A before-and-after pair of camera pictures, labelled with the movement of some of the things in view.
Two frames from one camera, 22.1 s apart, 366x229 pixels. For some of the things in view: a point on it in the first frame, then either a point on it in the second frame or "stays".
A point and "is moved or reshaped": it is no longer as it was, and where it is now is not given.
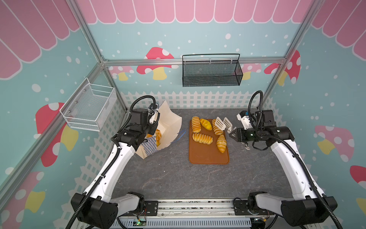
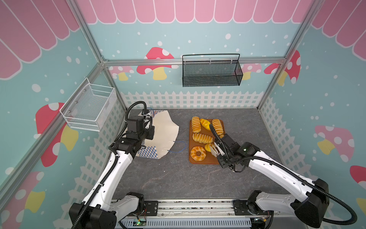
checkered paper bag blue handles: x=170 y=125 is moved or reshaped
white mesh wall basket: x=90 y=106 stays
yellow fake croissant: x=206 y=124 stays
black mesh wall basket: x=211 y=70 stays
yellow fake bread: x=199 y=137 stays
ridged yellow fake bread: x=196 y=124 stays
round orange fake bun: x=158 y=136 to x=194 y=150
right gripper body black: x=238 y=134 to x=224 y=147
